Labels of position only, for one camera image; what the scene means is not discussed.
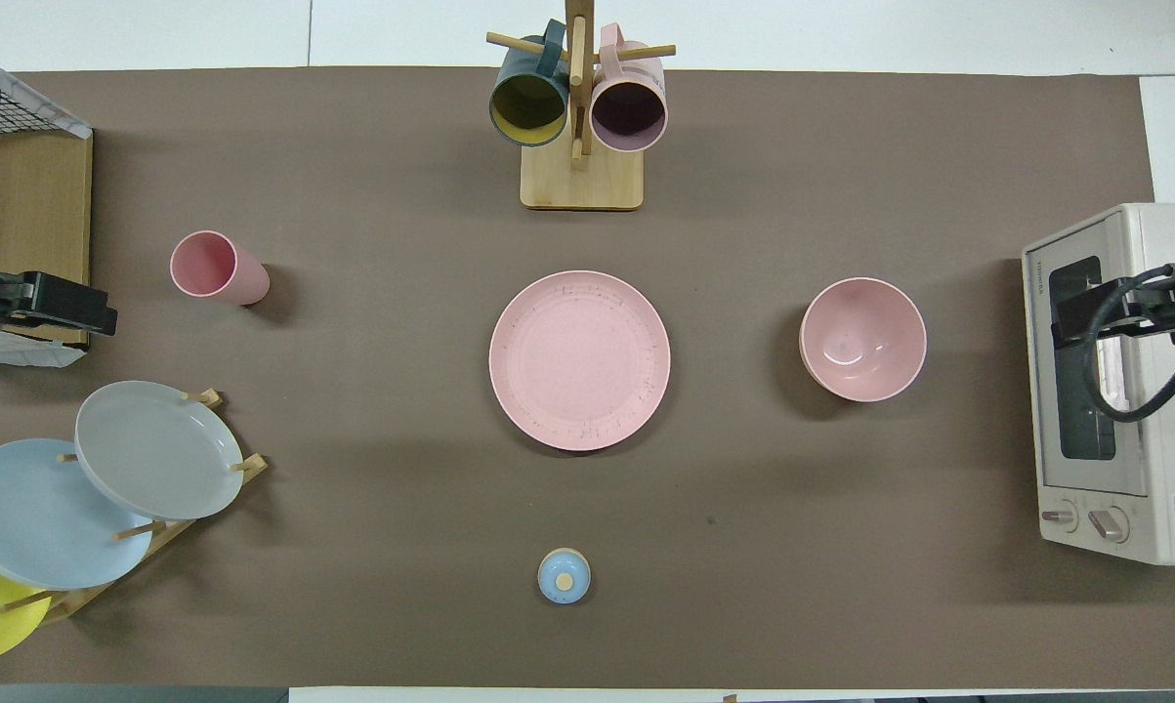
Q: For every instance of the pink cup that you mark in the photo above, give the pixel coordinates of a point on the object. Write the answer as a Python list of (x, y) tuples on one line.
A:
[(201, 264)]

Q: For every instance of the pink bowl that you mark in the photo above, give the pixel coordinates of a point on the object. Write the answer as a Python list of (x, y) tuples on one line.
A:
[(860, 337)]

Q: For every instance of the grey plate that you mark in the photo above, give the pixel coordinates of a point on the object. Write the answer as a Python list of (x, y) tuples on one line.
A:
[(157, 449)]

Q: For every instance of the beige toaster oven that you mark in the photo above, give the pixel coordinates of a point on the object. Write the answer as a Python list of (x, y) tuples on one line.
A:
[(1154, 469)]

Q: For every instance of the light blue plate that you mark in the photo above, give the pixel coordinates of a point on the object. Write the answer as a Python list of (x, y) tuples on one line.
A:
[(30, 517)]

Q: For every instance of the wooden plate rack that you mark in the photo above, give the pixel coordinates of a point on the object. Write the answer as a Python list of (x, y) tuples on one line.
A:
[(255, 466)]

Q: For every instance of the brown table mat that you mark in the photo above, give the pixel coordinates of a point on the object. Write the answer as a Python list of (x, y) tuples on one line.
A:
[(841, 537)]

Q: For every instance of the dark teal mug yellow inside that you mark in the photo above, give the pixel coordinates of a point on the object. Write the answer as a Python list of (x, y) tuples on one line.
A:
[(528, 103)]

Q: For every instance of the pink mug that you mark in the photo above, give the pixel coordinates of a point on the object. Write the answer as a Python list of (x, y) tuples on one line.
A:
[(629, 109)]

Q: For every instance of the pink plate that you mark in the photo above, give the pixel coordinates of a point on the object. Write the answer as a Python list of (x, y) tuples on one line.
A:
[(579, 361)]

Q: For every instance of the wooden mug tree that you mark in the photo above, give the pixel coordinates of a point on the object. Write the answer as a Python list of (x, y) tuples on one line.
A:
[(582, 186)]

